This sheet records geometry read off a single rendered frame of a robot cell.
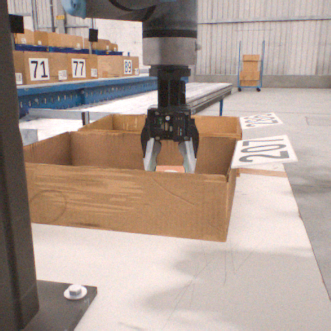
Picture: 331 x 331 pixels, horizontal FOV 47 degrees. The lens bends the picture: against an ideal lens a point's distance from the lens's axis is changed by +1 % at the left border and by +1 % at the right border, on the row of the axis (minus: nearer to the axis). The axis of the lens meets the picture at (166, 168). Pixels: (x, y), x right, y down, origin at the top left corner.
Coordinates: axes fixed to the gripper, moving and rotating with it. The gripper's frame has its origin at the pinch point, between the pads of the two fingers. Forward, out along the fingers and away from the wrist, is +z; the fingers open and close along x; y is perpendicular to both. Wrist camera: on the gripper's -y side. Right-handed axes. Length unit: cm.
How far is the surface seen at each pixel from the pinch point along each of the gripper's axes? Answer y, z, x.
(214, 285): 28.9, 4.0, 5.9
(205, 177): 17.5, -5.6, 5.3
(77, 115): -105, 2, -45
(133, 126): -45.6, -2.4, -12.1
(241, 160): 11.4, -6.5, 11.2
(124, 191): 15.4, -2.8, -6.3
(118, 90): -224, 0, -44
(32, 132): -43, -1, -42
